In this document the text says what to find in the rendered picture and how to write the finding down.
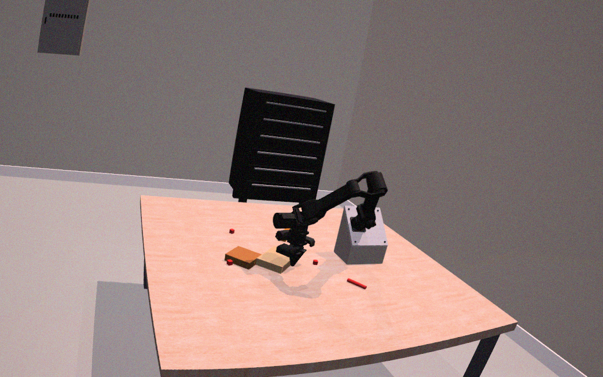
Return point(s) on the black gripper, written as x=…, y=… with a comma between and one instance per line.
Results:
x=295, y=250

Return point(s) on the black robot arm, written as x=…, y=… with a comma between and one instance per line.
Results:
x=315, y=209

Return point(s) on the red cylinder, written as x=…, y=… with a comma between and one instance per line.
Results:
x=356, y=283

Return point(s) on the brown square block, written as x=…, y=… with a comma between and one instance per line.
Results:
x=242, y=257

